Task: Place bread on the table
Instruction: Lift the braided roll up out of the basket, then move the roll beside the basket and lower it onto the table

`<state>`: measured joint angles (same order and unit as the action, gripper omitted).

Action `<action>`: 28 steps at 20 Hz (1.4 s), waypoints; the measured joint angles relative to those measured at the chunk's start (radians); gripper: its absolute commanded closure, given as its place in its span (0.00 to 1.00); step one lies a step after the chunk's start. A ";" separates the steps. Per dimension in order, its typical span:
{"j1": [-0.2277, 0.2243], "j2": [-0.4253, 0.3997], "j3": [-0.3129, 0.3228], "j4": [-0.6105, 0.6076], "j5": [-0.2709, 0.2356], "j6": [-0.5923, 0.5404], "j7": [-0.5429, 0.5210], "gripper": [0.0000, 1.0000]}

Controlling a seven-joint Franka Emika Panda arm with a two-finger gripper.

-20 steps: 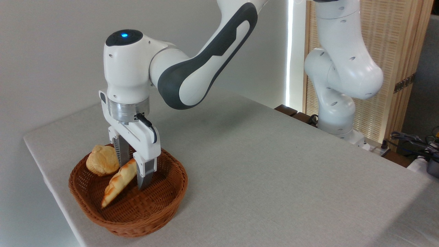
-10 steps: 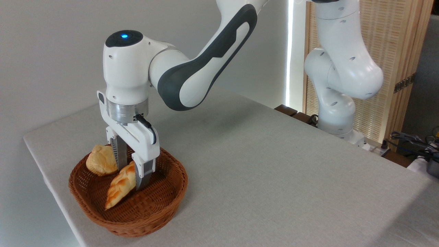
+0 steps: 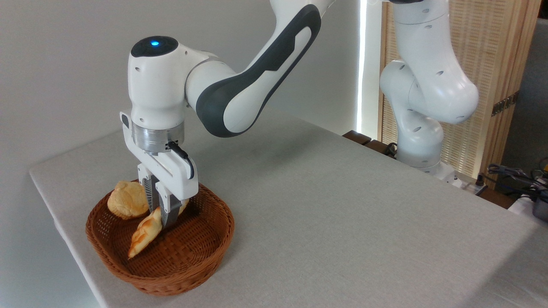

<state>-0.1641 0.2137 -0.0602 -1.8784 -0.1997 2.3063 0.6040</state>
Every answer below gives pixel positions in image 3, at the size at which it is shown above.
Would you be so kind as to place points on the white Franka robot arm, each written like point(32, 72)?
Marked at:
point(239, 94)

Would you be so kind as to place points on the grey tablecloth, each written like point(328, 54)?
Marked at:
point(342, 222)

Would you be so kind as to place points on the brown wicker basket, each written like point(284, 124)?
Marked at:
point(188, 261)

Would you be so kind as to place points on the long braided bread loaf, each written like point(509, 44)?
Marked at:
point(145, 235)

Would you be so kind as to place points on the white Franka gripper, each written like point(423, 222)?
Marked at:
point(180, 175)

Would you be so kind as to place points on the round bread bun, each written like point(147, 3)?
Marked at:
point(126, 201)

